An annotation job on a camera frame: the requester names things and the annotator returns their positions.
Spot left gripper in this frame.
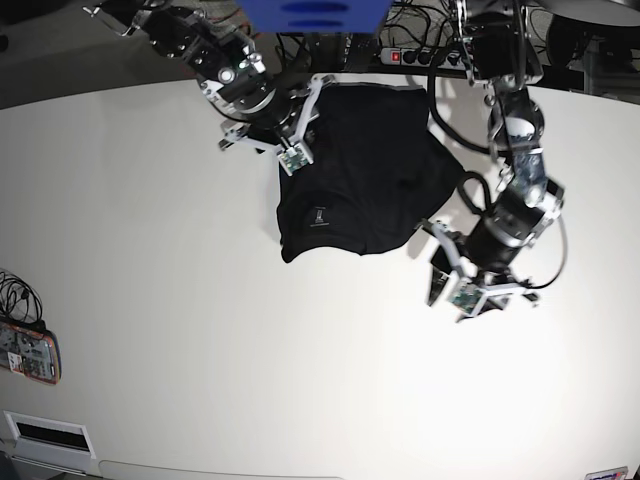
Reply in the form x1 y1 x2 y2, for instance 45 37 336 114
427 222 525 313

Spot white power strip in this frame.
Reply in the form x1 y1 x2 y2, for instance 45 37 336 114
379 47 465 71

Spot card at table edge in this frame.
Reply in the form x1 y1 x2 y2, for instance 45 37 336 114
584 466 629 480

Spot orange electronics case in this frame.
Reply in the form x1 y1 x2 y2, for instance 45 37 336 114
1 320 62 385

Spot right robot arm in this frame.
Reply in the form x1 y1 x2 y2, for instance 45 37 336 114
82 1 321 149

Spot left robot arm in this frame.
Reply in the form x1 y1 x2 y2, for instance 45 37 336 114
420 1 565 320

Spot blue plastic bin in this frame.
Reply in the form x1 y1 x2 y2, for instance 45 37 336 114
237 0 392 34

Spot black coiled cable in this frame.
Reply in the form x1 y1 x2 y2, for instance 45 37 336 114
0 268 44 326

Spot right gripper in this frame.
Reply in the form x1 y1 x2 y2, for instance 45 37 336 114
248 89 306 145

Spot black T-shirt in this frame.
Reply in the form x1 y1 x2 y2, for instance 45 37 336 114
276 84 464 263

